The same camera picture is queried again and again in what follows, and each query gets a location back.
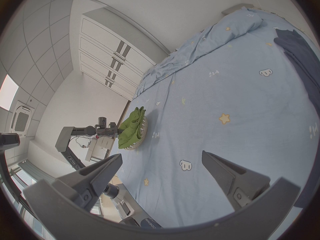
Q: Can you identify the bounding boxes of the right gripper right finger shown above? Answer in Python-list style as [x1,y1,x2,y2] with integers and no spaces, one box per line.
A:
[202,151,271,208]

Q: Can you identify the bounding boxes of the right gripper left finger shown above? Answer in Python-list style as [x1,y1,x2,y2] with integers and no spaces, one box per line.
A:
[54,153,123,211]

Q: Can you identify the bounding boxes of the green shorts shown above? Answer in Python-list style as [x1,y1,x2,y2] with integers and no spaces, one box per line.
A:
[117,106,147,149]

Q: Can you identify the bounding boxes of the round woven basket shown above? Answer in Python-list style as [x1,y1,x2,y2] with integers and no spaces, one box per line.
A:
[122,116,148,151]

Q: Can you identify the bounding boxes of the bed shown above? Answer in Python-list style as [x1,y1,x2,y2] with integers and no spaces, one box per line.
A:
[116,8,320,228]

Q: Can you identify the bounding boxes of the blue-green curtain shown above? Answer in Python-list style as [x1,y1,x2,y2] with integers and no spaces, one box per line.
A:
[9,159,40,192]

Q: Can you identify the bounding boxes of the white ceiling air vent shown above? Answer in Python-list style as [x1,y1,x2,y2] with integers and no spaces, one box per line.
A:
[11,99,38,137]

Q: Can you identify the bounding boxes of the white wardrobe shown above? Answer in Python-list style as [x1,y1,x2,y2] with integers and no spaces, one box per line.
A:
[79,8,170,102]

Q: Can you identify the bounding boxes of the ceiling light panel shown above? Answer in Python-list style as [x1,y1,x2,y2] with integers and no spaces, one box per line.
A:
[0,74,19,111]

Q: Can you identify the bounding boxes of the dark blue T-shirt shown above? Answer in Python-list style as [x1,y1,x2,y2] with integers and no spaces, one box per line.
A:
[274,29,320,208]

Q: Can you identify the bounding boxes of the pale blue quilt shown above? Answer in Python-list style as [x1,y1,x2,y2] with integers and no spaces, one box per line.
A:
[132,8,263,99]

